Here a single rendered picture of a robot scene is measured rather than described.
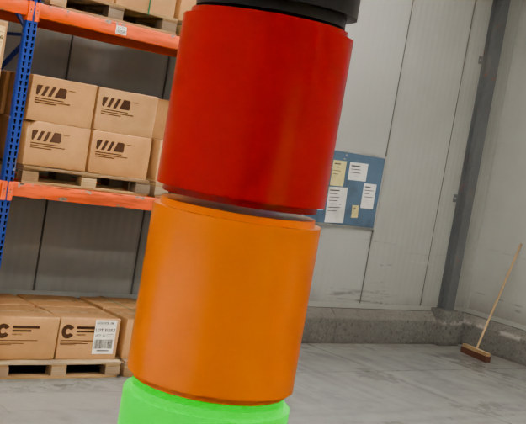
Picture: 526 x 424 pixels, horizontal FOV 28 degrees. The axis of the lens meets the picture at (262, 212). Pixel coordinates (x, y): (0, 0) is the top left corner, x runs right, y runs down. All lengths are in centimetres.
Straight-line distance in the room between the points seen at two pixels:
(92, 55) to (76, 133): 165
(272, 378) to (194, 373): 2
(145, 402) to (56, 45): 983
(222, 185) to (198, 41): 4
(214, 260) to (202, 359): 3
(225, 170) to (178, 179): 1
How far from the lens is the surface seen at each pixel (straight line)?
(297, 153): 29
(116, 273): 1074
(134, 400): 31
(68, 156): 878
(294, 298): 30
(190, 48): 30
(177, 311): 29
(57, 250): 1036
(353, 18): 31
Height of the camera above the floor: 229
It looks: 4 degrees down
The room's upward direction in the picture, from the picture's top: 10 degrees clockwise
